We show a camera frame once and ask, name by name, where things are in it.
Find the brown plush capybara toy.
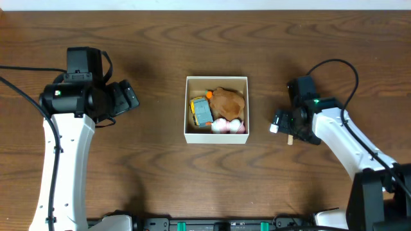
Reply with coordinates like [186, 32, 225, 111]
[206, 87, 245, 121]

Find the pink white duck toy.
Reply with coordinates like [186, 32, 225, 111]
[211, 118, 246, 134]

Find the yellow grey toy truck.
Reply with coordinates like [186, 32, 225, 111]
[190, 97, 213, 127]

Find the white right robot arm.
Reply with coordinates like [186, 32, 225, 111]
[270, 98, 410, 230]

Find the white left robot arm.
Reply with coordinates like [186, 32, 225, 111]
[30, 80, 139, 230]

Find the white cardboard box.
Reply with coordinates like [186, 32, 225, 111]
[184, 76, 250, 144]

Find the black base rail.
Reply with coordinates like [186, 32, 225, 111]
[104, 210, 313, 231]

